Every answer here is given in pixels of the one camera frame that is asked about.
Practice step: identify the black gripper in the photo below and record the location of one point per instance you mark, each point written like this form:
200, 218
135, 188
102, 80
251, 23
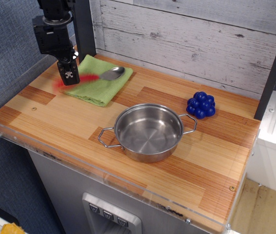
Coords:
53, 39

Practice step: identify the red handled metal spoon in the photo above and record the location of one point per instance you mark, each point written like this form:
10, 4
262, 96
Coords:
109, 75

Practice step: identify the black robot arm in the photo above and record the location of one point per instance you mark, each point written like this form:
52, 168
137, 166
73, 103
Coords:
56, 10

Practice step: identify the green folded cloth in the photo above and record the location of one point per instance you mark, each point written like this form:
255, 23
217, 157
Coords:
98, 92

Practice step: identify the clear acrylic edge guard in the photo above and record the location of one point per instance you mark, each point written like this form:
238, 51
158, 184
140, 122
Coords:
199, 181

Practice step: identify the stainless steel pot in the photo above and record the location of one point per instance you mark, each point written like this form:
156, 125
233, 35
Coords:
149, 132

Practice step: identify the grey toy cabinet front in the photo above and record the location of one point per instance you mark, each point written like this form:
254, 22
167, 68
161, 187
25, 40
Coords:
65, 186

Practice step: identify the blue bumpy ball toy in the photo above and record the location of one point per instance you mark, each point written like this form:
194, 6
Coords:
201, 105

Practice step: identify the silver dispenser button panel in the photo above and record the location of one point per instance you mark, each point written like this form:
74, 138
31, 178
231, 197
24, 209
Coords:
106, 218

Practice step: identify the dark left frame post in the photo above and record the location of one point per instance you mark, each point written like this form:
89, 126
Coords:
83, 27

